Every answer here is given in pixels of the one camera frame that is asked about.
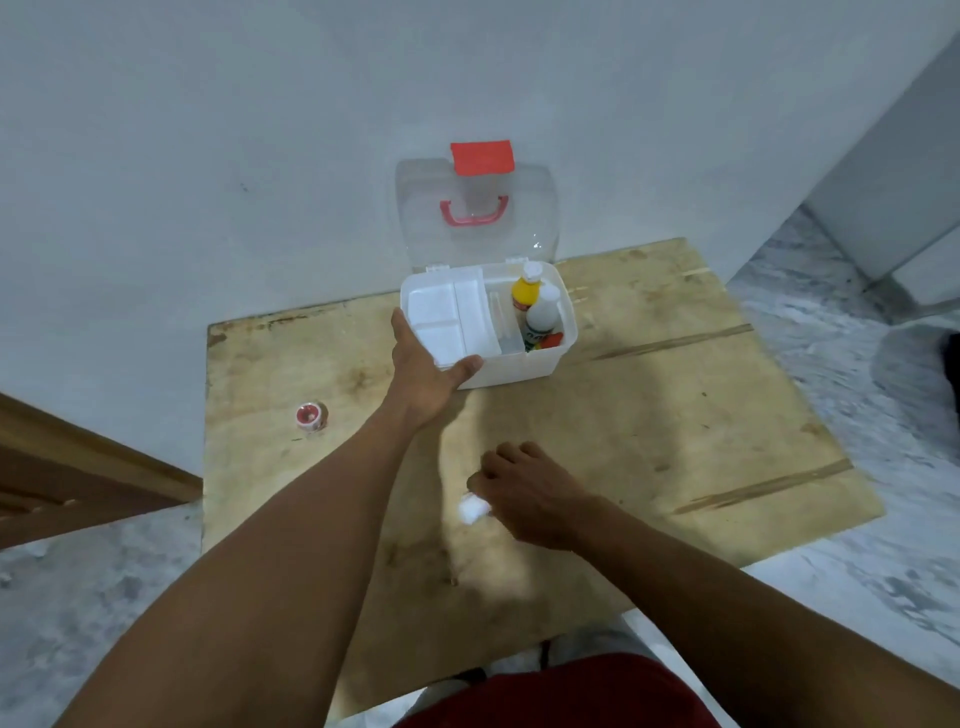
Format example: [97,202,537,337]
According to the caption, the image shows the yellow bottle with white cap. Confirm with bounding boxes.
[511,261,546,313]

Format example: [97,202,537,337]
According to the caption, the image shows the red lid handle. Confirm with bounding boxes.
[439,195,510,228]

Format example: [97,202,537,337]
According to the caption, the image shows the white cabinet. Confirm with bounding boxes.
[801,33,960,320]

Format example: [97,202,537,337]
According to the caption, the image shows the clear plastic box lid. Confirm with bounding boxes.
[395,157,561,273]

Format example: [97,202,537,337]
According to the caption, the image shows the brown wooden furniture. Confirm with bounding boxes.
[0,392,204,552]

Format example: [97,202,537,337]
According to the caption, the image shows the white plastic storage box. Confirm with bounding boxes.
[399,259,579,391]

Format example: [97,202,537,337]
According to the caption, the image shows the person's right forearm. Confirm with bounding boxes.
[573,496,960,728]

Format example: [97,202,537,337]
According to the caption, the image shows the person's left forearm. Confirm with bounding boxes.
[54,408,423,728]

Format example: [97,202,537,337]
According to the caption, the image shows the white compartment tray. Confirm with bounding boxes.
[403,268,503,369]

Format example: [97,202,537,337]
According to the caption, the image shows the red lid latch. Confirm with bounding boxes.
[450,139,516,177]

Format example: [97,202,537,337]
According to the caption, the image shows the person's red shorts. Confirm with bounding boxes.
[396,651,723,728]

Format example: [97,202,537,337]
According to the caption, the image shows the white bottle with green label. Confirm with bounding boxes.
[522,284,564,351]

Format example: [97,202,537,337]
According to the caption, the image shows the person's left hand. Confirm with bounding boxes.
[381,307,485,434]

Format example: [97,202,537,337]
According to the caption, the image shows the person's right hand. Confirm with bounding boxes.
[465,440,602,553]

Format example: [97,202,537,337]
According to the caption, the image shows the dark object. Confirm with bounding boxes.
[936,330,960,415]

